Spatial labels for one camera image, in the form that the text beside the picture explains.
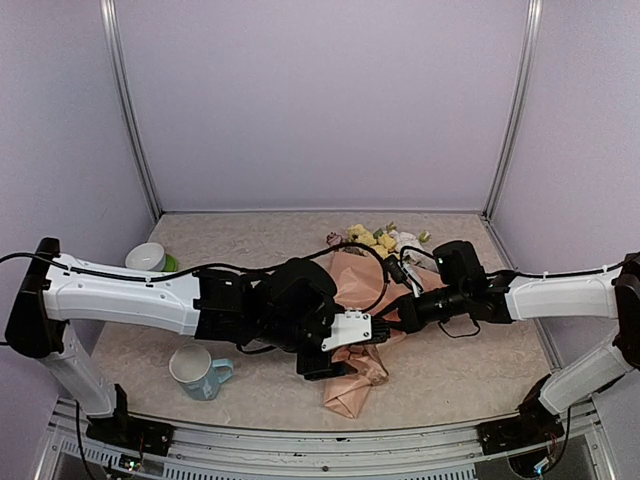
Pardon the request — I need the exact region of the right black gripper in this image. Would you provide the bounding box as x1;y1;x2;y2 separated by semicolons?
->
376;282;469;334

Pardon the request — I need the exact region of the white fake rose stem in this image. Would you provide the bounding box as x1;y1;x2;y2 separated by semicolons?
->
389;230;431;254

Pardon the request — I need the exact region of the pink beige wrapping paper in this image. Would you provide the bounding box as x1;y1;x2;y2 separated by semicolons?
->
322;252;441;419

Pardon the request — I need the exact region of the yellow fake flower stem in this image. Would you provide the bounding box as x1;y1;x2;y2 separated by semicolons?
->
347;224;398;259

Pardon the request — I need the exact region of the pink fake rose stem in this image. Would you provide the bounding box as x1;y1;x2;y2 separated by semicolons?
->
326;232;345;247

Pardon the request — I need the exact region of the beige ribbon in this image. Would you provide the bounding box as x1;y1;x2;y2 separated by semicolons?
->
360;345;389;386

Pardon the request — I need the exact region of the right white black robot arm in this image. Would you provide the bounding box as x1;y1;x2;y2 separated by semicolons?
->
390;240;639;444

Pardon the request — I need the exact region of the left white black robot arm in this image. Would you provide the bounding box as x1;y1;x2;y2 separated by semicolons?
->
4;238;372;445

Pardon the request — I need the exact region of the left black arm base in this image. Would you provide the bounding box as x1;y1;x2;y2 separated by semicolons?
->
86;416;174;457

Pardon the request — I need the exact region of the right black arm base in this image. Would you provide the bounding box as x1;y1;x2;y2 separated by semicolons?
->
476;399;565;455

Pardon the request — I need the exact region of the blue white ceramic mug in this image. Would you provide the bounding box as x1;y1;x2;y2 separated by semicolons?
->
168;344;234;401

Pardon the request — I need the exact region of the green plate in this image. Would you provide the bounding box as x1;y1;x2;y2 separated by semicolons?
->
162;254;179;273

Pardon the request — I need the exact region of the white bowl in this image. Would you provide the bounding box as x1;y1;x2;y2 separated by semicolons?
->
125;242;166;272

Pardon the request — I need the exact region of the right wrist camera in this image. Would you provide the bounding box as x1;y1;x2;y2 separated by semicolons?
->
383;256;424;297

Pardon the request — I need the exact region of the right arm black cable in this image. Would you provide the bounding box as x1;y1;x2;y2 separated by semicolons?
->
514;264;626;281

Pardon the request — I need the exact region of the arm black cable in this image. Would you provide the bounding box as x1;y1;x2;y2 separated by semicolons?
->
514;264;626;281
0;252;61;264

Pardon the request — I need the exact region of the front aluminium rail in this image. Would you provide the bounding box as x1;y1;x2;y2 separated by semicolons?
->
34;394;616;480

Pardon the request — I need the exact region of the right aluminium frame post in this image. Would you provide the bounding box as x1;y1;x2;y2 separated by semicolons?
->
483;0;544;223

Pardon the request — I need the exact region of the aluminium frame post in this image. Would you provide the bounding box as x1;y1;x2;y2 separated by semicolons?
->
100;0;164;223
483;0;544;223

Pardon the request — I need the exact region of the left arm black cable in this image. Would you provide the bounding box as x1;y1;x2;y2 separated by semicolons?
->
0;252;61;264

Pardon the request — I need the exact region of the left aluminium frame post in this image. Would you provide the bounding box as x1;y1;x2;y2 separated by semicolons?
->
100;0;164;223

